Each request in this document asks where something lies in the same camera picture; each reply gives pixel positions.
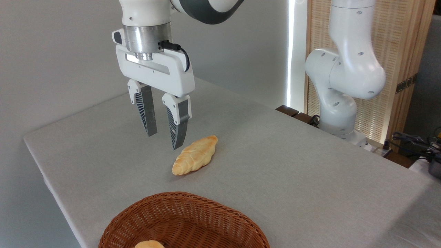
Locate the black cable bundle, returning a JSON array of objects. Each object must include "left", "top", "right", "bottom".
[{"left": 383, "top": 127, "right": 441, "bottom": 163}]

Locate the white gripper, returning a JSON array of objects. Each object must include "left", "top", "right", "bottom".
[{"left": 115, "top": 45, "right": 195, "bottom": 151}]

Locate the round golden bread roll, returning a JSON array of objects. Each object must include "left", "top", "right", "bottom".
[{"left": 134, "top": 240, "right": 165, "bottom": 248}]

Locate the brass hinge on screen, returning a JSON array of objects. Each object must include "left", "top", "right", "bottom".
[{"left": 396, "top": 74, "right": 418, "bottom": 94}]

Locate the grey tablecloth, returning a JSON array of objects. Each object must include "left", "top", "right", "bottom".
[{"left": 23, "top": 77, "right": 441, "bottom": 248}]

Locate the dark wooden block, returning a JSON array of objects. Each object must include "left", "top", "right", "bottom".
[
  {"left": 276, "top": 105, "right": 299, "bottom": 118},
  {"left": 293, "top": 112, "right": 320, "bottom": 128}
]

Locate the brown wicker basket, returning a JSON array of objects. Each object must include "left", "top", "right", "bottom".
[{"left": 98, "top": 192, "right": 270, "bottom": 248}]

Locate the long croissant-shaped bread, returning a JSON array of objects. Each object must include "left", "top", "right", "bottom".
[{"left": 172, "top": 135, "right": 218, "bottom": 176}]

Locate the wooden slatted screen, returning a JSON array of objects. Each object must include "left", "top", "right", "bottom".
[{"left": 304, "top": 0, "right": 437, "bottom": 145}]

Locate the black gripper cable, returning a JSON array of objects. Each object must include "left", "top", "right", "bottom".
[{"left": 158, "top": 40, "right": 191, "bottom": 72}]

